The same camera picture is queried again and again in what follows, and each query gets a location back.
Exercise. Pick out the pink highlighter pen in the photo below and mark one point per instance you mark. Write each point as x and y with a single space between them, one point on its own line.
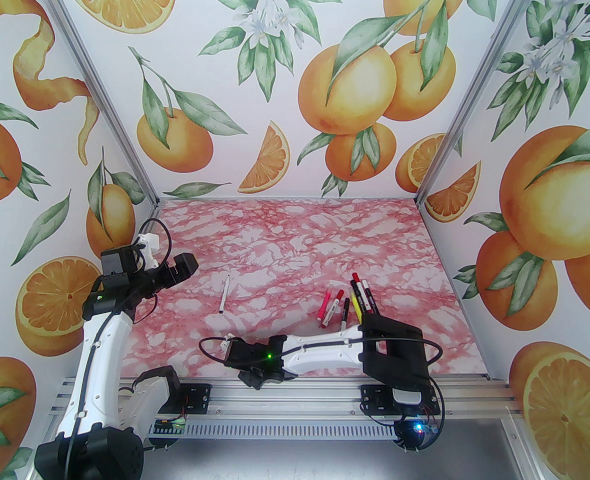
323 305

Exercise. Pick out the red marker pen white barrel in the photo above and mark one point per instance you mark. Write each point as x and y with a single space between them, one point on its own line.
356 276
331 310

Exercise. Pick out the yellow highlighter pen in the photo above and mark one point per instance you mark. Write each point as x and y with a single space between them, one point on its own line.
358 308

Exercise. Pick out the black marker pen white barrel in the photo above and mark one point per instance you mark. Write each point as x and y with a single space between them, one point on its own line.
364 295

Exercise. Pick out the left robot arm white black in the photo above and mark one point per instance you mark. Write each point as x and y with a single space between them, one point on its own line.
100 368

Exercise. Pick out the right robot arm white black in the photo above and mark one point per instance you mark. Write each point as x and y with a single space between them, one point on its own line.
325 345

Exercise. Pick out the small circuit board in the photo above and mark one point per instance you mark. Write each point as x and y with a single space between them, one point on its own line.
410 433
170 425

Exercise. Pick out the pink marble pattern table mat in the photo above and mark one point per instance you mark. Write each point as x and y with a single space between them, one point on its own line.
225 228

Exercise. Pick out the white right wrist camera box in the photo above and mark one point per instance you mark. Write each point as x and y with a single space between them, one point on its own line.
227 339

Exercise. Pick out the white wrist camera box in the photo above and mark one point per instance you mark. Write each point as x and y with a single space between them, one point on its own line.
148 245
227 339

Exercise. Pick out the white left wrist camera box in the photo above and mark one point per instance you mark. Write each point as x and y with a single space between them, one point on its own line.
148 245

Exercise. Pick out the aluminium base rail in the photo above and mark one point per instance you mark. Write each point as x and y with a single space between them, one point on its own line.
285 398

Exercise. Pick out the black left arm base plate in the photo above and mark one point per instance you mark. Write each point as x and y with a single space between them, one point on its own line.
197 398

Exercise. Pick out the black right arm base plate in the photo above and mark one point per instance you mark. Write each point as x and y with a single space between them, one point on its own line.
372 398

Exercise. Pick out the aluminium frame post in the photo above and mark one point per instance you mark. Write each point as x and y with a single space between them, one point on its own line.
98 86
479 83

